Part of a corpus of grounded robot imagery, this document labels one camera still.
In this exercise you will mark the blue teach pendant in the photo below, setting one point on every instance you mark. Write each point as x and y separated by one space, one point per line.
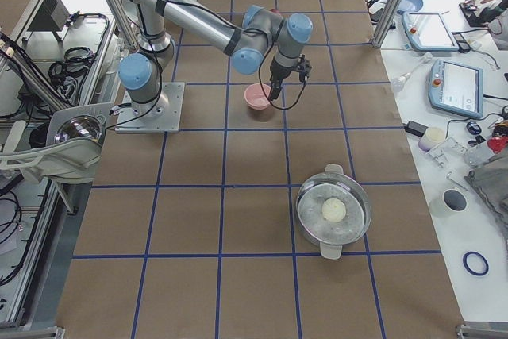
456 88
427 32

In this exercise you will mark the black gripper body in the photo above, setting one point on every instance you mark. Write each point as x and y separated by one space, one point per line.
278 74

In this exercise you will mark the small pink bowl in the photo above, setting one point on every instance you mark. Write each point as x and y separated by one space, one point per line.
255 96

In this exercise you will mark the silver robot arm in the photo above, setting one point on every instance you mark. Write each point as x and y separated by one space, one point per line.
262 32

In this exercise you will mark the steel steamer pot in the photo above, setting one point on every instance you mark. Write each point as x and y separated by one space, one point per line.
331 237

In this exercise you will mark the blue teach pendant far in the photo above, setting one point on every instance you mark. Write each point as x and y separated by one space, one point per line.
427 32

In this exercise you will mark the white steamed bun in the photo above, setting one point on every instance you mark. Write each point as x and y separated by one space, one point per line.
333 210

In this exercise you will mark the black power adapter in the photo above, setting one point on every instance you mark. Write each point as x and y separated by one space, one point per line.
415 128

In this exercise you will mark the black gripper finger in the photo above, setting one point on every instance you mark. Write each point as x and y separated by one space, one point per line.
276 84

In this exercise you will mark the light blue plate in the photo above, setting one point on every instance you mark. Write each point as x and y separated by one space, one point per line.
409 6

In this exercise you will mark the white cup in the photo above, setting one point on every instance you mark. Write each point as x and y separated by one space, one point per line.
450 202

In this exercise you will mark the steel mixing bowl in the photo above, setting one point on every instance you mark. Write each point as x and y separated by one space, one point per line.
85 126

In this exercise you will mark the blue teach pendant near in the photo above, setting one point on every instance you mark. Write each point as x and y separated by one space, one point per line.
456 88

